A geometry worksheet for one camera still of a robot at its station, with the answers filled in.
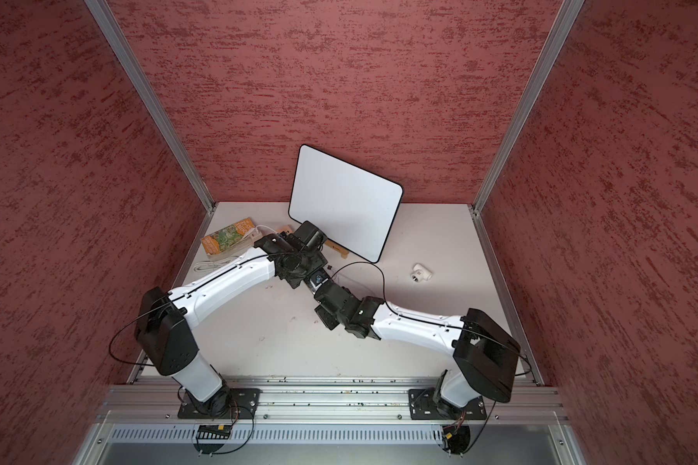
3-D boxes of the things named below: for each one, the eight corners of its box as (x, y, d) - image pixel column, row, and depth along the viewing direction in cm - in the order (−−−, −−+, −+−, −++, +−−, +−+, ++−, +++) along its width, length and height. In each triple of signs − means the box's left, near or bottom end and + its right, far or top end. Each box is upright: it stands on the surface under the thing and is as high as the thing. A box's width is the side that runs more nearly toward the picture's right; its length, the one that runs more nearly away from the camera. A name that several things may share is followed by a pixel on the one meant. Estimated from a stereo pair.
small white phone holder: (411, 281, 99) (412, 277, 98) (409, 267, 103) (410, 263, 101) (432, 281, 99) (433, 277, 98) (429, 267, 103) (431, 264, 101)
